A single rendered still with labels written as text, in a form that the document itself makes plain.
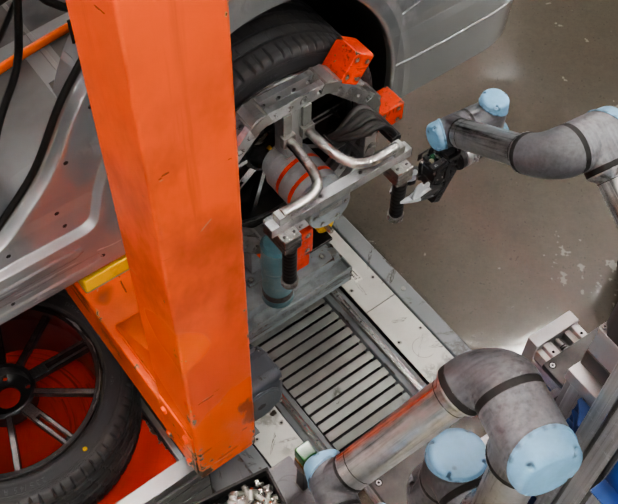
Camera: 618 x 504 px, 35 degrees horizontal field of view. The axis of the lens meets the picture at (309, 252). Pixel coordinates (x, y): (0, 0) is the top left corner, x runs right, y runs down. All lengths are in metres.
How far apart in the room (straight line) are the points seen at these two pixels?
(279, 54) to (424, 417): 1.02
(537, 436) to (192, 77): 0.71
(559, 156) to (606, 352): 0.55
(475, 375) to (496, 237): 1.97
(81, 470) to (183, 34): 1.46
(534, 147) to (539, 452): 0.86
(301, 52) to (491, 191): 1.44
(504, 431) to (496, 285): 1.90
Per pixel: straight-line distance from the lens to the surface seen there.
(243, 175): 2.57
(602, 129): 2.20
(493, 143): 2.28
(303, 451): 2.32
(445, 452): 1.92
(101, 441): 2.54
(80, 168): 2.23
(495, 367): 1.54
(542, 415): 1.52
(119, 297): 2.52
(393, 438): 1.67
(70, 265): 2.41
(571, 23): 4.31
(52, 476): 2.53
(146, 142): 1.39
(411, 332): 3.15
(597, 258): 3.54
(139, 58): 1.28
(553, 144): 2.15
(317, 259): 3.10
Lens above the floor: 2.79
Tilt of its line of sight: 56 degrees down
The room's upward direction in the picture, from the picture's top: 2 degrees clockwise
